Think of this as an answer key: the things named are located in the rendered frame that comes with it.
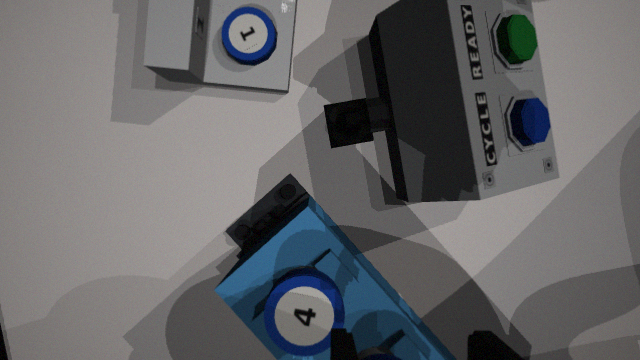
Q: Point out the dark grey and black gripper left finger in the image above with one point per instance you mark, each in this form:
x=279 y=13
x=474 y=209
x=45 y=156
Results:
x=342 y=345

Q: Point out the dark grey button housing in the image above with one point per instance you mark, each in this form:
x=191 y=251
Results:
x=462 y=100

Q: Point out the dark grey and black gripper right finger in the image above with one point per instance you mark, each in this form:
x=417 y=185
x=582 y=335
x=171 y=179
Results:
x=485 y=345

